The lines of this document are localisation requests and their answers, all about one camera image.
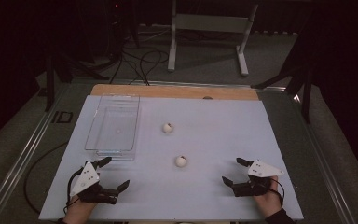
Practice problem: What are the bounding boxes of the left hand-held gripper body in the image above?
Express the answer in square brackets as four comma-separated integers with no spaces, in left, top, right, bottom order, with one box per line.
[69,161,119,205]

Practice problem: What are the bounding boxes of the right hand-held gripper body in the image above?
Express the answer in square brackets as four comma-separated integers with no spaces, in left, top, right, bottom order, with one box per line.
[231,159,284,198]

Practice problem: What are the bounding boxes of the clear plastic container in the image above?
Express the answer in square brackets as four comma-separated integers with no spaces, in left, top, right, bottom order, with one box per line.
[84,92,141,161]

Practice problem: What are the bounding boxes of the person's left hand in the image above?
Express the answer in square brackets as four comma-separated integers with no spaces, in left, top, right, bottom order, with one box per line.
[62,195,97,224]

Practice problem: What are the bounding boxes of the person's right hand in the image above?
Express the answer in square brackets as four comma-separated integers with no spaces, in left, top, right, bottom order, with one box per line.
[254,175,283,218]

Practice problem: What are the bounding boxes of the white table cover sheet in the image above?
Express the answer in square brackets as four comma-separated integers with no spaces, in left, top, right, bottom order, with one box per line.
[38,94,305,222]

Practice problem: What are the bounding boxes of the black tripod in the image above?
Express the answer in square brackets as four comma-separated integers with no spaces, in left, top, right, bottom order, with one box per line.
[251,59,314,125]
[44,50,110,113]

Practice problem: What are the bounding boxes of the dark equipment rack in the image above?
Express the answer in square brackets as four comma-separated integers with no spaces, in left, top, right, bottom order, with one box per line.
[103,0,141,60]

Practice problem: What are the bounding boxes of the left hand-held gripper cable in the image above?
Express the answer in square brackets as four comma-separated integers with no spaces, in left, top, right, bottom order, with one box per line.
[62,166,90,216]

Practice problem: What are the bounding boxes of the hand-held gripper cable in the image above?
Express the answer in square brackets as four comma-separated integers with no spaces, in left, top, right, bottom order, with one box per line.
[268,176,285,208]
[62,166,90,216]

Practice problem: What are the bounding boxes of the right hand-held gripper cable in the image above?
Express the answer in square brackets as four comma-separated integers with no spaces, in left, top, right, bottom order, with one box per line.
[268,176,285,208]

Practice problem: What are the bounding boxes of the metal floor rail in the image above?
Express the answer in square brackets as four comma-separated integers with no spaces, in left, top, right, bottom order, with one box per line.
[117,78,288,91]
[292,92,355,224]
[0,83,71,224]

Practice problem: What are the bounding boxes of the black cable beside table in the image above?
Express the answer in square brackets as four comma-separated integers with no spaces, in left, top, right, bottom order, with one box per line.
[23,140,70,216]

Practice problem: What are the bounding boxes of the black looped floor cable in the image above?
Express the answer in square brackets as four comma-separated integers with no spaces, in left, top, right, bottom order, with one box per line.
[117,46,171,87]

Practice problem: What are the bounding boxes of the white metal desk frame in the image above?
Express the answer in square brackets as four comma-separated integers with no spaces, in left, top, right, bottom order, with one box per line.
[167,0,259,77]

